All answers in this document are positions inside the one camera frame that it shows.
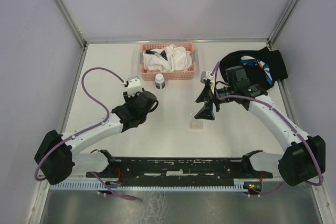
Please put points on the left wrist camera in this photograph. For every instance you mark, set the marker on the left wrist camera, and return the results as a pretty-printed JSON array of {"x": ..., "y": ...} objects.
[{"x": 133, "y": 86}]

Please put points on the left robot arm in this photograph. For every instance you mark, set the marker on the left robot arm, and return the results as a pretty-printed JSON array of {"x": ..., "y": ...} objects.
[{"x": 61, "y": 154}]

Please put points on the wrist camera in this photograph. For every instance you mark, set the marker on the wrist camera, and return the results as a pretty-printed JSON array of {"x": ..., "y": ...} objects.
[
  {"x": 206, "y": 76},
  {"x": 133, "y": 86}
]

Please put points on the white cloth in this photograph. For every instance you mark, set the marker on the white cloth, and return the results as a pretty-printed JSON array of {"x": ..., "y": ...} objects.
[{"x": 168, "y": 59}]

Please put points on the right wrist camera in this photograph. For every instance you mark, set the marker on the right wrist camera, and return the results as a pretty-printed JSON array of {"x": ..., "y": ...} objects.
[{"x": 206, "y": 76}]

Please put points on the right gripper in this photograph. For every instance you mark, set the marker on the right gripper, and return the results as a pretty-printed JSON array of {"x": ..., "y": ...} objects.
[{"x": 206, "y": 113}]

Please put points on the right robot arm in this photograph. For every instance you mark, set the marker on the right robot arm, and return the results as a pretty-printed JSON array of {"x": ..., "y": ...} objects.
[{"x": 303, "y": 159}]

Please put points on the black garment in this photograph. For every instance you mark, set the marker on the black garment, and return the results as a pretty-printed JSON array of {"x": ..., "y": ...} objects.
[{"x": 263, "y": 67}]

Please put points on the white capped pill bottle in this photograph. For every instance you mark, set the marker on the white capped pill bottle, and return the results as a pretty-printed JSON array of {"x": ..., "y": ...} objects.
[{"x": 159, "y": 81}]

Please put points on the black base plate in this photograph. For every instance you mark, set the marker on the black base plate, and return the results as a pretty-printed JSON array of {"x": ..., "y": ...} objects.
[{"x": 180, "y": 172}]

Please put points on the pink plastic basket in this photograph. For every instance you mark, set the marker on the pink plastic basket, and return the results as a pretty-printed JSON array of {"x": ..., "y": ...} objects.
[{"x": 177, "y": 75}]

